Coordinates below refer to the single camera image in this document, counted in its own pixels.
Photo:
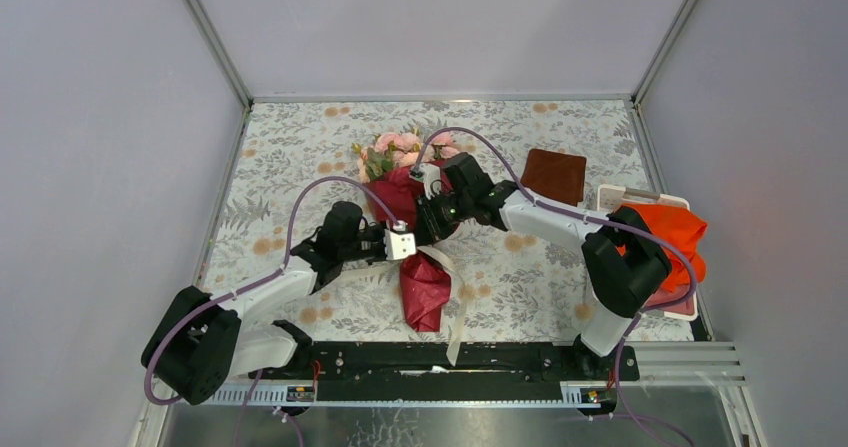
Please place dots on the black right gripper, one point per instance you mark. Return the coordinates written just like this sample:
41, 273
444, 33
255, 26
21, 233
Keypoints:
429, 227

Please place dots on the cream printed ribbon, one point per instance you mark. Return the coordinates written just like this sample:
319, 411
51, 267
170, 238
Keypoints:
454, 285

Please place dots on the aluminium frame post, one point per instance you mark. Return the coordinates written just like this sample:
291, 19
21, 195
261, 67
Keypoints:
218, 51
678, 23

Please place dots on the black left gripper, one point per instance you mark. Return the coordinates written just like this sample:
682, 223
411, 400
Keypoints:
379, 230

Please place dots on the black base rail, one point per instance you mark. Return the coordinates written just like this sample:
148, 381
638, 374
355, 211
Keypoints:
421, 371

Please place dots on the orange cloth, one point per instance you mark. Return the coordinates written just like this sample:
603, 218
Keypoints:
683, 230

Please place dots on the aluminium frame post right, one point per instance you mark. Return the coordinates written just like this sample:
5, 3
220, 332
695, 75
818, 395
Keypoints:
678, 23

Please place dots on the white plastic basket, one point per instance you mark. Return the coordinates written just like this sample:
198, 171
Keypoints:
609, 198

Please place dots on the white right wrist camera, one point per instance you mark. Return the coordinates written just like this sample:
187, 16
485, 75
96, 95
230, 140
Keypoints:
430, 177

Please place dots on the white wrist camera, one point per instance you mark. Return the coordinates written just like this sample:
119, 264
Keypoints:
399, 245
430, 177

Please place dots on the aluminium frame post left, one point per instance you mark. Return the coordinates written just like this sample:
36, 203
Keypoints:
218, 51

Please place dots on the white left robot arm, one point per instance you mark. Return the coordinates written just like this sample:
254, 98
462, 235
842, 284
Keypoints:
202, 341

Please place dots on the floral patterned table mat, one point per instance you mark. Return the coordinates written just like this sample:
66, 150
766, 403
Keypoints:
296, 160

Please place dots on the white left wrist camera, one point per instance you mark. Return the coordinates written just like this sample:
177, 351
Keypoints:
399, 245

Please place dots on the peach rose stem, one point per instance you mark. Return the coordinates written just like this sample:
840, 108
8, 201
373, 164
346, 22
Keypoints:
378, 158

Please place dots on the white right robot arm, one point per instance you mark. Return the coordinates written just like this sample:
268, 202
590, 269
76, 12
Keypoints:
625, 262

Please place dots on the dark maroon wrapping paper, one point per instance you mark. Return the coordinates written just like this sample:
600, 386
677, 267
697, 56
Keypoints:
398, 191

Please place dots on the brown folded cloth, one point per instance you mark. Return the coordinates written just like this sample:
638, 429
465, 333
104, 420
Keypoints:
554, 175

